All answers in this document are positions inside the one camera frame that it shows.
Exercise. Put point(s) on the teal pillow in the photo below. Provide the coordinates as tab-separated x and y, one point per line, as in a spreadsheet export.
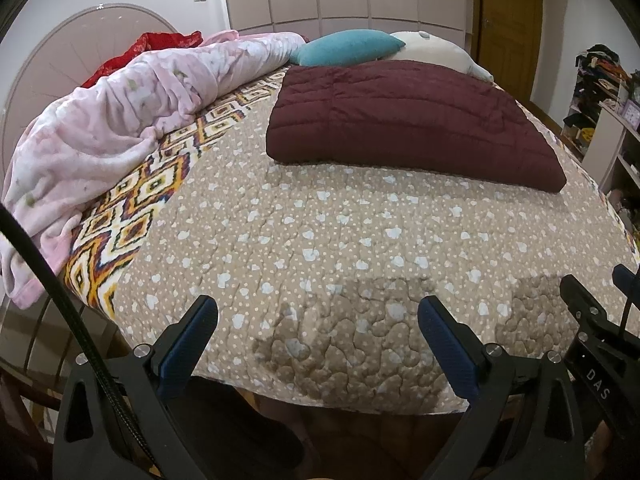
345	47

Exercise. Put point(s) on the pink fleece blanket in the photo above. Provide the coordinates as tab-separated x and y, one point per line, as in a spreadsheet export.
100	125

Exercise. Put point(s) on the wooden door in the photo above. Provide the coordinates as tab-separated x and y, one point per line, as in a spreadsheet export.
510	25

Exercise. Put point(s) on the beige dotted quilt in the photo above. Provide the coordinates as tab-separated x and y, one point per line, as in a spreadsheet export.
325	235

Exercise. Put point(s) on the geometric patterned blanket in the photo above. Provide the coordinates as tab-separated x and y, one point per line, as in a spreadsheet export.
130	210

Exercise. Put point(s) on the round beige headboard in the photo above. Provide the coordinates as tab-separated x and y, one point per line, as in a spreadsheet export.
75	45

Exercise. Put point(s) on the white plush pillow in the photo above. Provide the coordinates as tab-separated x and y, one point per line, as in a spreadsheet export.
435	47

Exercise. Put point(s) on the metal bed frame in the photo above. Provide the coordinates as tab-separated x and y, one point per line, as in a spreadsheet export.
35	320

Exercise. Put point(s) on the white shelf unit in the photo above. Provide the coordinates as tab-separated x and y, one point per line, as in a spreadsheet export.
612	135

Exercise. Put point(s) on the pile of clothes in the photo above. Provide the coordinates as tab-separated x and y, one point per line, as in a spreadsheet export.
600	60

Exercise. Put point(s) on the red cloth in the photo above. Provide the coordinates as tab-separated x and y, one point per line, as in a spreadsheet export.
150	42

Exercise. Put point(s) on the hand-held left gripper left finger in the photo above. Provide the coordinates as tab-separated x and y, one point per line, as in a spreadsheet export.
186	345

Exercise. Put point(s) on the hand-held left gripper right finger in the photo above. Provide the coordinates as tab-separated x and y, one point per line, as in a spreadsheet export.
449	350

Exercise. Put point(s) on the maroon quilted blanket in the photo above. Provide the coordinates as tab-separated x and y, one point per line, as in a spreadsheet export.
400	115

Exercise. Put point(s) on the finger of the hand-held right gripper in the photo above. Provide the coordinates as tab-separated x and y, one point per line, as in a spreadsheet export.
629	285
585	307

